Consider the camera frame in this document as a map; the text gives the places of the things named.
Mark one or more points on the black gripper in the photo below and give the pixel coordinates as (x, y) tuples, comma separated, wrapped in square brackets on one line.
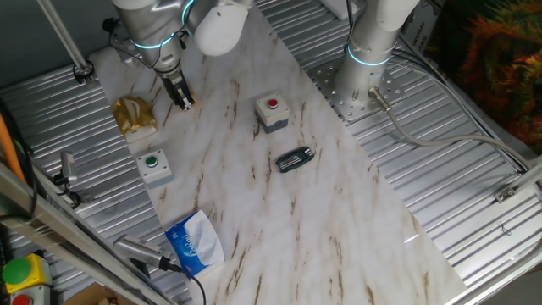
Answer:
[(169, 80)]

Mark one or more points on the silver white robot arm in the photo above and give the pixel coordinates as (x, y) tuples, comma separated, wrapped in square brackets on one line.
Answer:
[(368, 38)]

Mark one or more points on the gold tissue pack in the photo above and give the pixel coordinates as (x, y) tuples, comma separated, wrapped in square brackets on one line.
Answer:
[(133, 115)]

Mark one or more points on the green push button box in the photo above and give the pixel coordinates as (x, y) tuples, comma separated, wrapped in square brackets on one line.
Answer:
[(160, 171)]

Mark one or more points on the red push button box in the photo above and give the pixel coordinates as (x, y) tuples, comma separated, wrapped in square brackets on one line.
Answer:
[(267, 115)]

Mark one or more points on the black pole foot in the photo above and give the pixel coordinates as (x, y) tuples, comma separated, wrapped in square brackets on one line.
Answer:
[(84, 73)]

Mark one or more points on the green hex key set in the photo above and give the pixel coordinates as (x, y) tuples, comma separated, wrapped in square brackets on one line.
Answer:
[(294, 160)]

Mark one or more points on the aluminium pole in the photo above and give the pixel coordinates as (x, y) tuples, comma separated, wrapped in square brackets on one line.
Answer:
[(63, 36)]

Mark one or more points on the blue white tissue pack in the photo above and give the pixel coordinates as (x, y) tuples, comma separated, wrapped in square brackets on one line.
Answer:
[(199, 245)]

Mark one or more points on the white marble pattern sheet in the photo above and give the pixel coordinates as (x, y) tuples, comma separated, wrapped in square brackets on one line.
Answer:
[(296, 233)]

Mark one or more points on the white flat board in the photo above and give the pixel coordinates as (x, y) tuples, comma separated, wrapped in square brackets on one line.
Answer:
[(334, 7)]

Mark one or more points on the brown cardboard box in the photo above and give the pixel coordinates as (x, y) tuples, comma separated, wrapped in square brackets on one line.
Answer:
[(89, 297)]

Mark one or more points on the yellow box green mushroom button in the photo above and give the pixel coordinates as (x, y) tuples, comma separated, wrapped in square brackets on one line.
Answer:
[(38, 271)]

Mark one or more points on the grey box red mushroom button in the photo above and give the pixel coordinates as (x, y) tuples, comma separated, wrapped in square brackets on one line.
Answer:
[(39, 296)]

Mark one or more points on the white box red print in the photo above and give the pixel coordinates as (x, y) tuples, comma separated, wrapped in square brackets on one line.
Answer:
[(419, 29)]

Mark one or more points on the orange green patterned fabric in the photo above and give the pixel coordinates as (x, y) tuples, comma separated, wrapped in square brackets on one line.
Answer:
[(499, 63)]

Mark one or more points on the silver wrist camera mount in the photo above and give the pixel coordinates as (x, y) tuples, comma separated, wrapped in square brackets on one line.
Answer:
[(123, 48)]

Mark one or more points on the small silver camera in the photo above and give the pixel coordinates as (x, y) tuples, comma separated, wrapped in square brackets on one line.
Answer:
[(68, 166)]

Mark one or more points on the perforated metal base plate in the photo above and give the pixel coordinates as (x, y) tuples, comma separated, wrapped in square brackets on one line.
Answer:
[(328, 91)]

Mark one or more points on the silver finned camera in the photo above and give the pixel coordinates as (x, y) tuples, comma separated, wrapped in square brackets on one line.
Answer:
[(135, 250)]

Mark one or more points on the aluminium frame beam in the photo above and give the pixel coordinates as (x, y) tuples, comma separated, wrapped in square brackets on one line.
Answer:
[(42, 220)]

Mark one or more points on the small metal corner bracket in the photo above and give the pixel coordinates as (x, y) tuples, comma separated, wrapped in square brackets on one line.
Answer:
[(505, 194)]

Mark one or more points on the aluminium frame rail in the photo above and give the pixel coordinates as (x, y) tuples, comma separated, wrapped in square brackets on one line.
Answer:
[(495, 279)]

